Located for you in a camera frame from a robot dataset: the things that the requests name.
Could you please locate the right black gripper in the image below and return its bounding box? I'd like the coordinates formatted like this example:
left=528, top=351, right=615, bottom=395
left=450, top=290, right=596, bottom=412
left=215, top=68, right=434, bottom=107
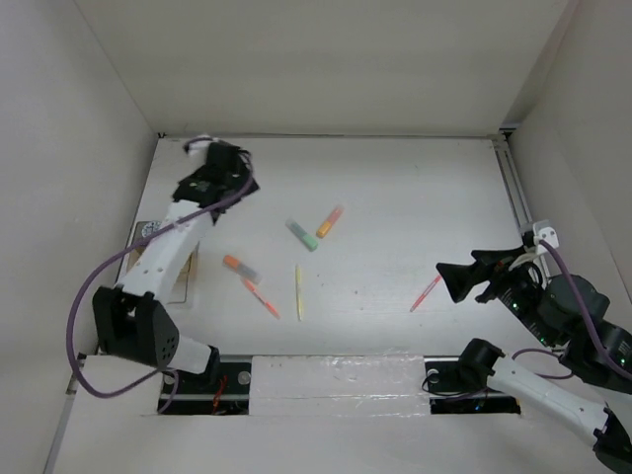
left=435, top=243, right=557, bottom=345

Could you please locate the orange highlighter clear cap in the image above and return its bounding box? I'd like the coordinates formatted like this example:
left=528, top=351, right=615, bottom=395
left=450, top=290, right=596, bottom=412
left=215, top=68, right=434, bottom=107
left=222, top=255, right=261, bottom=284

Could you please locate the blue paint jar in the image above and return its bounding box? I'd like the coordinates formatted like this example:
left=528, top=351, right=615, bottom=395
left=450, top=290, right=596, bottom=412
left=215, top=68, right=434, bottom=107
left=139, top=220, right=162, bottom=238

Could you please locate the green highlighter marker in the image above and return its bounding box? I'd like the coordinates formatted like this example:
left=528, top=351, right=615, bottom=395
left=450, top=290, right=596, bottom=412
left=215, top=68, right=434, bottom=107
left=285, top=218, right=318, bottom=252

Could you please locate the yellow orange highlighter marker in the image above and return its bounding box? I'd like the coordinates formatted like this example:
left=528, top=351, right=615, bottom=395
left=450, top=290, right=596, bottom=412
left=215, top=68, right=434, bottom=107
left=316, top=205, right=344, bottom=239

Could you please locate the orange thin pen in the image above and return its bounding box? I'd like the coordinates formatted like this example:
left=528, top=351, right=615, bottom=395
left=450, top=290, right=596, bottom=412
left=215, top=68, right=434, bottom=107
left=241, top=278, right=280, bottom=320

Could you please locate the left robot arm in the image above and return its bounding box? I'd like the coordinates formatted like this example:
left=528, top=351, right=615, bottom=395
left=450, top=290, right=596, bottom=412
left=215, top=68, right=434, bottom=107
left=92, top=137, right=259, bottom=392

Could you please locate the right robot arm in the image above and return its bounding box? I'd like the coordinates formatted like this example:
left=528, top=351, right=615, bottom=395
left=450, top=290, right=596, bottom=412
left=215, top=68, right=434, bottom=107
left=424, top=249, right=631, bottom=473

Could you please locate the pink thin pen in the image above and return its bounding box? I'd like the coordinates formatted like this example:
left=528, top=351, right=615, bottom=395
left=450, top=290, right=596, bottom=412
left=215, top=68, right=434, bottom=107
left=409, top=275, right=442, bottom=313

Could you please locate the yellow thin pen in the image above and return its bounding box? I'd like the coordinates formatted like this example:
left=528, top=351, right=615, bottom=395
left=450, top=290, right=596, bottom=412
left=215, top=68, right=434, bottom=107
left=294, top=265, right=304, bottom=321

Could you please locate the clear plastic organizer tray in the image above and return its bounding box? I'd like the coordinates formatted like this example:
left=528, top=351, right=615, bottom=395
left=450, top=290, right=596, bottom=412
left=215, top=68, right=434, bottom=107
left=118, top=220, right=198, bottom=308

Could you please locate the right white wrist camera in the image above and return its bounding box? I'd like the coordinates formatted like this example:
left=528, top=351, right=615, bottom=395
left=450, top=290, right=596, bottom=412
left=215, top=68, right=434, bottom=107
left=519, top=220, right=559, bottom=256

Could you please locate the aluminium rail right side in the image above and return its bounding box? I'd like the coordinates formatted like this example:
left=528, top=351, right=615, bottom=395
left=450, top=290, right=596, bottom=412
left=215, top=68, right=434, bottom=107
left=491, top=129, right=532, bottom=229

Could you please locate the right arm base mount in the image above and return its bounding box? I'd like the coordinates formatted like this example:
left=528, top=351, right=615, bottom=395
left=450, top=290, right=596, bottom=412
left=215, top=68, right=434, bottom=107
left=421, top=359, right=521, bottom=415

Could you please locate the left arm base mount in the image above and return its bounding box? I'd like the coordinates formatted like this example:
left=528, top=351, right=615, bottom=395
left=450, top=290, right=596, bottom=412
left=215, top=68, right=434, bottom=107
left=157, top=357, right=252, bottom=417

